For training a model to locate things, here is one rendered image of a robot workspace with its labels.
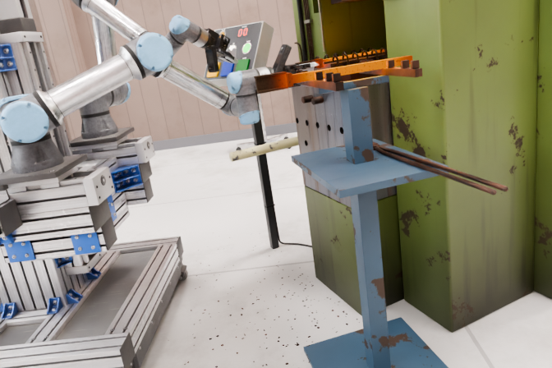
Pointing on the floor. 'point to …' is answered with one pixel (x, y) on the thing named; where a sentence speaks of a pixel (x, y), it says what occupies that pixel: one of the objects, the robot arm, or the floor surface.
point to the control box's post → (265, 187)
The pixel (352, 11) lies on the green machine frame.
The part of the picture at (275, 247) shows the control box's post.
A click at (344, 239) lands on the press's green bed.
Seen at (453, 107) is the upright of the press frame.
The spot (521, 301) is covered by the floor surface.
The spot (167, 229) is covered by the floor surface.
